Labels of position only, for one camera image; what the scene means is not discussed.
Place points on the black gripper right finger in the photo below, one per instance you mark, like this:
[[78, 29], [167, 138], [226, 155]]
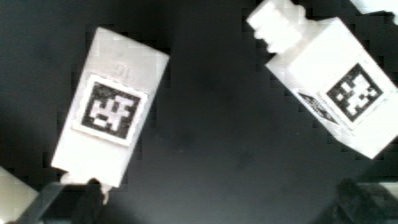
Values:
[[366, 203]]

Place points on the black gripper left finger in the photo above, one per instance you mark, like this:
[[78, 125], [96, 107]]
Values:
[[66, 205]]

